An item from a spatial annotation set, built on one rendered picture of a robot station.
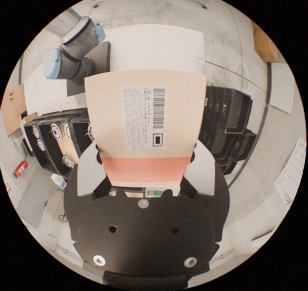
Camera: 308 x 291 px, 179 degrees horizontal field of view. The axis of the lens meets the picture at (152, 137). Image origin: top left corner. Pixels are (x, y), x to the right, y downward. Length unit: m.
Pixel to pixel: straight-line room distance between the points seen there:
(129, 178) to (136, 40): 0.57
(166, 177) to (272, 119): 2.76
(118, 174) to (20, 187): 3.53
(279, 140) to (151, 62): 2.70
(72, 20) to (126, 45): 0.33
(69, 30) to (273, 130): 2.97
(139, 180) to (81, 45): 0.40
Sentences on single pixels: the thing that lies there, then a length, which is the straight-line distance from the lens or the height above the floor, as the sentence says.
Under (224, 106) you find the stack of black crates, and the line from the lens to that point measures 0.97.
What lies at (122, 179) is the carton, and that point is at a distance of 0.16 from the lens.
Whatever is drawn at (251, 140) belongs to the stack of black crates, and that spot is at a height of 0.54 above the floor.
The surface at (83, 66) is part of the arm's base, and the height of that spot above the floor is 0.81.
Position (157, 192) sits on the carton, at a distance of 0.99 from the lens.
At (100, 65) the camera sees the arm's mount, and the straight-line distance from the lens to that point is 0.54.
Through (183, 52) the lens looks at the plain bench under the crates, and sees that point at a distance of 0.58.
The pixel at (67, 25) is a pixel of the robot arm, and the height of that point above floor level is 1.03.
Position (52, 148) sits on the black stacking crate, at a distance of 0.72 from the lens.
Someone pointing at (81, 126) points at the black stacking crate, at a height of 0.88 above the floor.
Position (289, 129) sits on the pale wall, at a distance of 2.69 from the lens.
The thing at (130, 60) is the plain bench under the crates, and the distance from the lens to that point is 0.54.
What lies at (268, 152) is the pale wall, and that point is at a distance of 2.86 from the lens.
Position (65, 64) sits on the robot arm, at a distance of 0.41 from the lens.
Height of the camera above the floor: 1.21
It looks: 61 degrees down
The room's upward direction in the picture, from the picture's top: 176 degrees clockwise
